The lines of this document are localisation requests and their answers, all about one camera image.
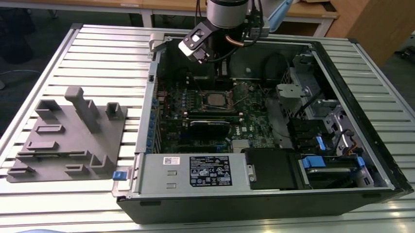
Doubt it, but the black cable loop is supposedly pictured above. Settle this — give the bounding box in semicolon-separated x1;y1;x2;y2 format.
262;52;293;82

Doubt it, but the black drive cable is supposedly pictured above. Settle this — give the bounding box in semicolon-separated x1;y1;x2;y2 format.
294;88;323;118

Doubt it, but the silver green CPU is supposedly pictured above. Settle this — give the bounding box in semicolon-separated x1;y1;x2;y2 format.
209;93;227;106

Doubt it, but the grey metal bracket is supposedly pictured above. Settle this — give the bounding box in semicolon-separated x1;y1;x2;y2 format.
277;83;311;104

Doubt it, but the thin metal locking lever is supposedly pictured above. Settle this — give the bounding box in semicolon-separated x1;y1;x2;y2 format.
191;79;206;95
230;95;251;105

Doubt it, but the silver chipset heat sink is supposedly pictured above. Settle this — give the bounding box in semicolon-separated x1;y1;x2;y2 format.
231;139;254;149

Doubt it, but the blue drive clip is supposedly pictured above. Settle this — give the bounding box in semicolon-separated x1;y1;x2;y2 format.
314;135;327;151

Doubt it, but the green motherboard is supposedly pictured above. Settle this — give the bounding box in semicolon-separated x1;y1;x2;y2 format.
155;72;285;155

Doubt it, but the metal drive cage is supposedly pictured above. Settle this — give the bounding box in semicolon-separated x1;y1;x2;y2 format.
275;53;395;190

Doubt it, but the thin black hanging cable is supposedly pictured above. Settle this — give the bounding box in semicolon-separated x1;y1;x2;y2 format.
193;0;203;35

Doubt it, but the black PC case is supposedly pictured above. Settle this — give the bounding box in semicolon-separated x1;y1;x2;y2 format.
111;32;415;225

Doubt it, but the long wooden desk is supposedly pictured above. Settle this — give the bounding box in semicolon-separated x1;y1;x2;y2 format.
0;0;209;27

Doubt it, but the black office chair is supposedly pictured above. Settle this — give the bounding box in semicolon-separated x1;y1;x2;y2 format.
0;7;38;64

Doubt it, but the CPU socket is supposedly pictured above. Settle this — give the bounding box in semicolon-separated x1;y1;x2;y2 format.
201;90;237;113

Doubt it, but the blue drive carrier handle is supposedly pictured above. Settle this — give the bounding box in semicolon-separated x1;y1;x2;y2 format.
301;156;327;168

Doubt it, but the silver power supply unit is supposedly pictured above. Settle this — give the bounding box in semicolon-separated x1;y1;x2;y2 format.
129;152;254;195

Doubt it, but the short wooden desk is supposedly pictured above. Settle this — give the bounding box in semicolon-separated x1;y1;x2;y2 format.
278;0;341;37

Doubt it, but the copper braided cable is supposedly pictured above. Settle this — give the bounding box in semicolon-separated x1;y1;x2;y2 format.
226;35;245;49

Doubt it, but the hard disk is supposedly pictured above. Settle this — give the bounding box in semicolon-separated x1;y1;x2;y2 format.
305;167;354;189

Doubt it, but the grey parts rack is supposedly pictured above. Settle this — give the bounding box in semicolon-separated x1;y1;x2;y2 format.
6;86;130;183

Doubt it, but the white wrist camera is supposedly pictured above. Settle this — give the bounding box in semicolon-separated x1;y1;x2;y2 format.
178;21;218;65

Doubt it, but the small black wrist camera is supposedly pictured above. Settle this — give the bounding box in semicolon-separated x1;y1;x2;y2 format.
247;17;271;38

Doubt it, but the black graphics card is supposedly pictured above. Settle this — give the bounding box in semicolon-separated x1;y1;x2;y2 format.
189;119;231;144

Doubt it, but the black RAM slot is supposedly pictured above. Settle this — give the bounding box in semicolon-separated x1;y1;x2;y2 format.
183;110;245;116

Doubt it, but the wooden cabinet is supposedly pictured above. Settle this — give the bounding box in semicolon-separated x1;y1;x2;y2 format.
326;0;415;67

